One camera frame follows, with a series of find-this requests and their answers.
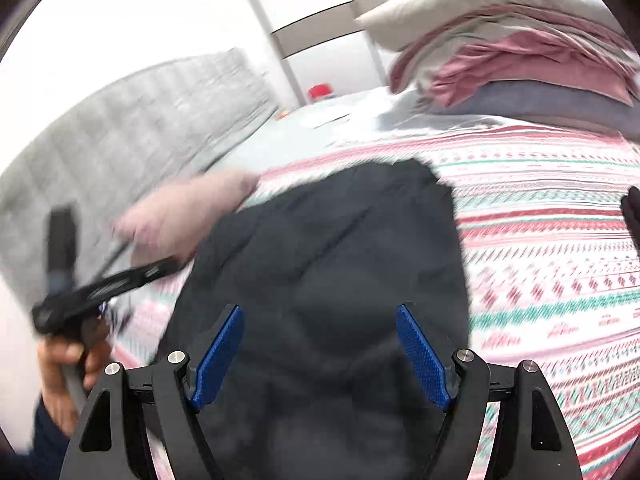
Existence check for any grey quilted blanket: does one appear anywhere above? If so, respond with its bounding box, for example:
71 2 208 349
1 49 278 309

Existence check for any white wardrobe with dark frame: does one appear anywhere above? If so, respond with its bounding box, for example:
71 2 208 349
247 0 393 108

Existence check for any red small object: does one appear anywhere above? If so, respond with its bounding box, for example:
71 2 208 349
307 84 334 103

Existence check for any black puffer jacket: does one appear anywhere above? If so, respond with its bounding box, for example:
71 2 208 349
158 159 469 479

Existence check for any person's left hand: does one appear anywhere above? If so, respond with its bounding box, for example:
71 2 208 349
37 320 112 437

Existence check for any stack of folded bedding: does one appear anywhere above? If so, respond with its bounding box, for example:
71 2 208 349
356 0 639 139

